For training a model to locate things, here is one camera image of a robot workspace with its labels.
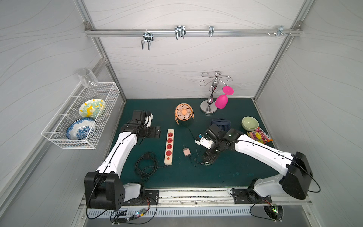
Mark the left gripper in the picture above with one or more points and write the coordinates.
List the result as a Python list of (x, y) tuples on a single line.
[(154, 132)]

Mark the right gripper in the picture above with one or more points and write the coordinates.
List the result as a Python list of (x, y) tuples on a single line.
[(211, 153)]

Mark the navy blue desk fan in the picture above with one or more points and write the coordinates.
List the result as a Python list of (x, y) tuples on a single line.
[(223, 124)]

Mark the white red power strip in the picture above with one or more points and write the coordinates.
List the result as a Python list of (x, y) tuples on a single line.
[(168, 156)]

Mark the pink usb charger plug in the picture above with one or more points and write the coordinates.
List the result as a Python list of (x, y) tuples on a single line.
[(186, 152)]

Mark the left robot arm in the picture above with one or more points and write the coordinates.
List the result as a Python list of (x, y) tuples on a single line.
[(104, 189)]

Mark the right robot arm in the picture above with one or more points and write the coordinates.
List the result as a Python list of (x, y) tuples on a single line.
[(294, 173)]

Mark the orange desk fan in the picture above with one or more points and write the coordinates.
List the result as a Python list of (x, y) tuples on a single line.
[(183, 112)]

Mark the silver glass holder stand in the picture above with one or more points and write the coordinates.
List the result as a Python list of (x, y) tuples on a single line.
[(208, 106)]

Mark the pink plastic wine glass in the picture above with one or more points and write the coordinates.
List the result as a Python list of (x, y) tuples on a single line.
[(222, 100)]

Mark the green ceramic bowl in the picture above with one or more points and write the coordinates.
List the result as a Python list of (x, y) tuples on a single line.
[(249, 123)]

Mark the colourful snack packet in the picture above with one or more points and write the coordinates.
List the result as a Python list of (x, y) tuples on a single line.
[(260, 136)]

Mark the yellow green patterned bowl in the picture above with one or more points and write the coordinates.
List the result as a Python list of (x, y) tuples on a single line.
[(92, 108)]

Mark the blue white patterned bowl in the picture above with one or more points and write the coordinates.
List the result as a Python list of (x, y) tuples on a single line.
[(81, 128)]

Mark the clear glass cup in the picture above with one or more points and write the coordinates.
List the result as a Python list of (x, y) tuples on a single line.
[(88, 78)]

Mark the metal double hook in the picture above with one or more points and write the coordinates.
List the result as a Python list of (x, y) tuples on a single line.
[(180, 32), (148, 38)]

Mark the small metal hook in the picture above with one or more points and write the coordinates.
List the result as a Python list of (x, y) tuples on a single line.
[(211, 31)]

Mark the metal hook right end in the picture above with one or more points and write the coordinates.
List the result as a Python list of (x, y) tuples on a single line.
[(280, 33)]

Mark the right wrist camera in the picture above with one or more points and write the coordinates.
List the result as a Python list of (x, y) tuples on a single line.
[(205, 142)]

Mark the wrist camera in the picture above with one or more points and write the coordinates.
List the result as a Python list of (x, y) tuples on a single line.
[(142, 118), (205, 142)]

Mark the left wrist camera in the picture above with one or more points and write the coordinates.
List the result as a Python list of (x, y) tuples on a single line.
[(142, 118)]

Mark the aluminium front frame rail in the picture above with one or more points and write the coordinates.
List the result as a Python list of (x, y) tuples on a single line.
[(211, 197)]

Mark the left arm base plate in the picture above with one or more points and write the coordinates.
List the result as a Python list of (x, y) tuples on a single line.
[(148, 197)]

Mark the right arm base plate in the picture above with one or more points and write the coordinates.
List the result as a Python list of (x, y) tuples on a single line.
[(246, 196)]

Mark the white wire basket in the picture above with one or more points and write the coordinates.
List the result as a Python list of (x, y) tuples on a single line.
[(55, 131)]

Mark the aluminium horizontal rail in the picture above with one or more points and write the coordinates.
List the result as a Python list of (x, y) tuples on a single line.
[(189, 32)]

